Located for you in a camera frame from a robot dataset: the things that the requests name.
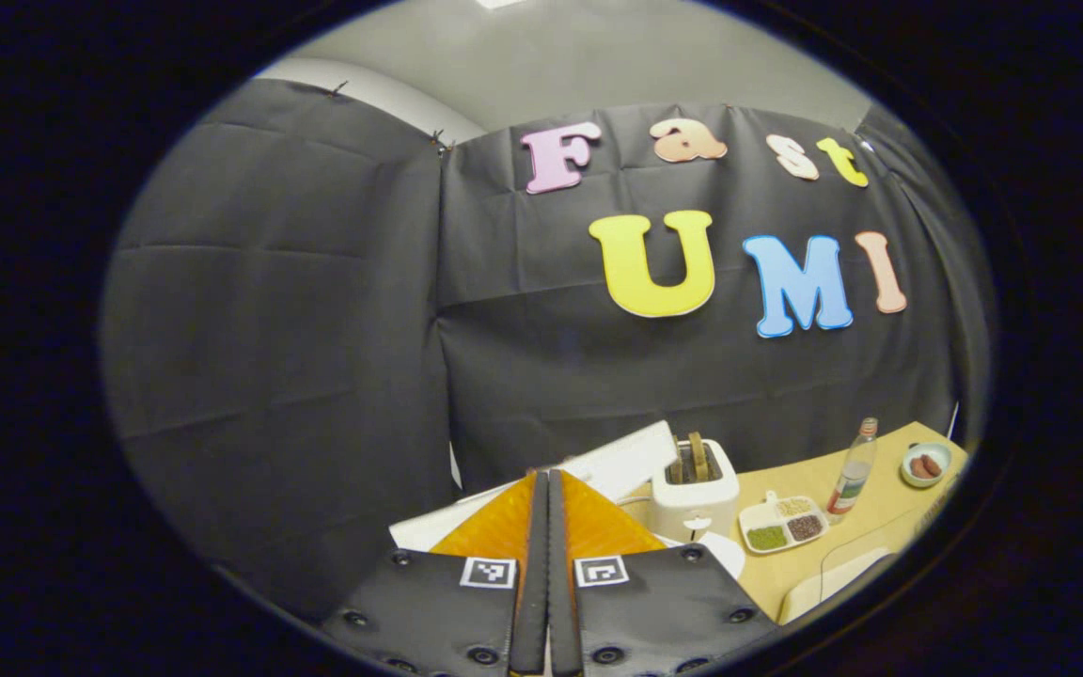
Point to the clear plastic bottle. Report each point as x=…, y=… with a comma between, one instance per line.
x=852, y=480

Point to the pale green plate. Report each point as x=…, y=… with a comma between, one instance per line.
x=908, y=470

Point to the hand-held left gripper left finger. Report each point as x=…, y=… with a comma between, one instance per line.
x=530, y=611

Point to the black backdrop cloth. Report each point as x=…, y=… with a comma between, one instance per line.
x=297, y=329

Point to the white divided bean tray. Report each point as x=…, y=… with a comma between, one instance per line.
x=781, y=522

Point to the white toaster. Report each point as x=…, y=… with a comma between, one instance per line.
x=697, y=508

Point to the ceiling light panel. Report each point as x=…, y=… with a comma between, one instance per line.
x=499, y=3

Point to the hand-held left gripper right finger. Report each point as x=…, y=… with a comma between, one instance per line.
x=565, y=611

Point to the red meat slice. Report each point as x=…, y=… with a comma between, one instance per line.
x=918, y=467
x=933, y=464

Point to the white rice cooker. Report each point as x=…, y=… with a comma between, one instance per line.
x=617, y=465

